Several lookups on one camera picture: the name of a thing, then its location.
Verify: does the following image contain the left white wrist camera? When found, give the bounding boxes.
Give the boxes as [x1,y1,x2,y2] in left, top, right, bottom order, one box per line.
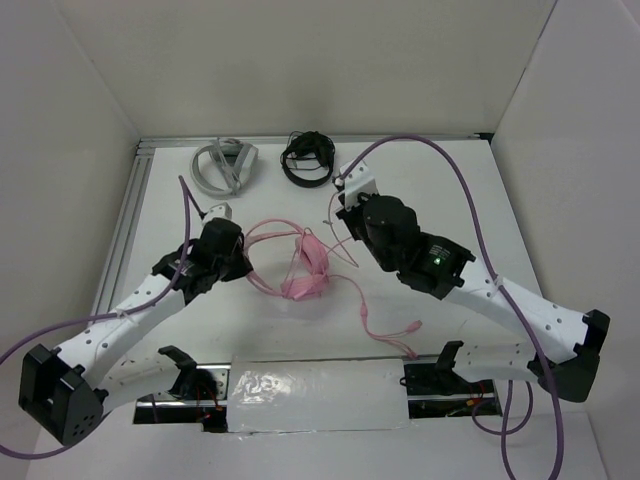
[202,202,232,224]

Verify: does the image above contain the white taped cover plate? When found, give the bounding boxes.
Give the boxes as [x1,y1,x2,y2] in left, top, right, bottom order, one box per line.
[227,359,409,434]

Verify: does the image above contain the black headphones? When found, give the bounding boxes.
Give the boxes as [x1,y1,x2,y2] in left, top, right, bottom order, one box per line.
[280,131,335,189]

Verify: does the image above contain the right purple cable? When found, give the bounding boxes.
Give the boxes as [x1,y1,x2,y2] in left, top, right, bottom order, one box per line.
[333,135,566,480]

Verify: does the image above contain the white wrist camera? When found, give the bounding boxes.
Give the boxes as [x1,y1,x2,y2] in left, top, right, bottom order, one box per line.
[202,202,232,224]
[333,160,378,210]

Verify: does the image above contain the purple cable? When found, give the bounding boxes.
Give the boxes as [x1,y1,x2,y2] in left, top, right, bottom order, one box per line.
[0,174,209,460]
[333,135,566,480]

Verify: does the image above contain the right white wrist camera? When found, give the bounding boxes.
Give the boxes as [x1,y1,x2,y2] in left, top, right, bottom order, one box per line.
[333,160,378,210]

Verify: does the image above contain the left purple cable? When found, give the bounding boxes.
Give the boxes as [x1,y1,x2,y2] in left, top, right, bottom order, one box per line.
[0,174,209,460]

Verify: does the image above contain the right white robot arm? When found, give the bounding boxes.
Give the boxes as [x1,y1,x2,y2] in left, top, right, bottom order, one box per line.
[336,193,610,403]

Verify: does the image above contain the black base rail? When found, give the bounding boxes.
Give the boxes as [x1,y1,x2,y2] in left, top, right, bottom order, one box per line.
[133,356,501,435]

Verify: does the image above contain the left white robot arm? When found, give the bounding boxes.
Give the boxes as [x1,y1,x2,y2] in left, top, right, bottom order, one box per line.
[19,218,252,447]

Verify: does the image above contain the pink headphones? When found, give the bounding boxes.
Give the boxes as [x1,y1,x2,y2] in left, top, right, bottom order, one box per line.
[244,218,330,302]

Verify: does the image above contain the grey white headphones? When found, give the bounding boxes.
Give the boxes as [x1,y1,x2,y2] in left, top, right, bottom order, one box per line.
[189,137,259,198]

